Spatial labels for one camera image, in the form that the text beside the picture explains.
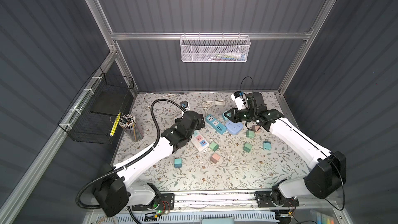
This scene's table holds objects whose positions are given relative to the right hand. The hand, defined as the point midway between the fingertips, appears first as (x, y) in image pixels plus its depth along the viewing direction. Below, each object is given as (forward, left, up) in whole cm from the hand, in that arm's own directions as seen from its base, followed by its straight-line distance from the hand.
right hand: (228, 114), depth 80 cm
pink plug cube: (-15, +7, -21) cm, 26 cm away
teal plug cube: (-18, +28, -21) cm, 39 cm away
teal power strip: (+7, +6, -19) cm, 21 cm away
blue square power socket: (+4, -6, -20) cm, 21 cm away
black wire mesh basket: (-6, +65, +7) cm, 66 cm away
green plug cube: (-8, +7, -20) cm, 23 cm away
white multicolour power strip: (-5, +16, -19) cm, 25 cm away
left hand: (-1, +18, 0) cm, 18 cm away
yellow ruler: (-10, +53, +7) cm, 54 cm away
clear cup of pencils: (-2, +53, -3) cm, 54 cm away
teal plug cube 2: (-7, -25, -21) cm, 33 cm away
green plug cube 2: (-8, -13, -21) cm, 26 cm away
